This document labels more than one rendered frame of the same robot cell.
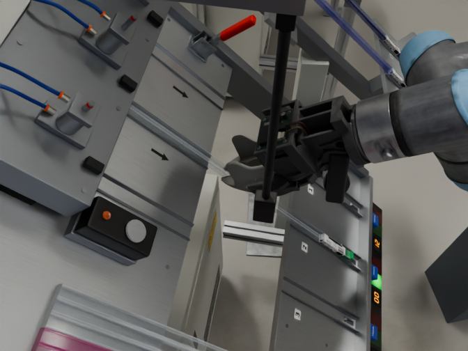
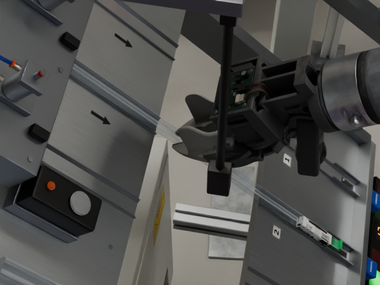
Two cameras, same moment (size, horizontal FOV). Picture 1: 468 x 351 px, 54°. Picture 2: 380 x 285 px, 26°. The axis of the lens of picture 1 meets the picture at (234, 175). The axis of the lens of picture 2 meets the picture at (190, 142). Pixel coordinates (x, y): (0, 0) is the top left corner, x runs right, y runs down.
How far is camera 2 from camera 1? 0.32 m
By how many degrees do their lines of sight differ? 1
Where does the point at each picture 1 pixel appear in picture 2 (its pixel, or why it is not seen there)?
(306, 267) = (277, 257)
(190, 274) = (129, 272)
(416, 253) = not seen: outside the picture
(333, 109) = (298, 70)
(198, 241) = (139, 228)
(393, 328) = not seen: outside the picture
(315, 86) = (302, 16)
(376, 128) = (342, 93)
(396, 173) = not seen: outside the picture
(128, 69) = (69, 25)
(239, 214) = (199, 197)
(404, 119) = (371, 85)
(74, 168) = (20, 137)
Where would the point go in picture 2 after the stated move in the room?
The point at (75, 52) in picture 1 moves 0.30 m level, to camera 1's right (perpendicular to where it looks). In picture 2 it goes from (16, 11) to (332, 12)
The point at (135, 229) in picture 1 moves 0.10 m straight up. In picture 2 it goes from (80, 201) to (66, 146)
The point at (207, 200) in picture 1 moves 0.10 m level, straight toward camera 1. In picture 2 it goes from (151, 173) to (157, 229)
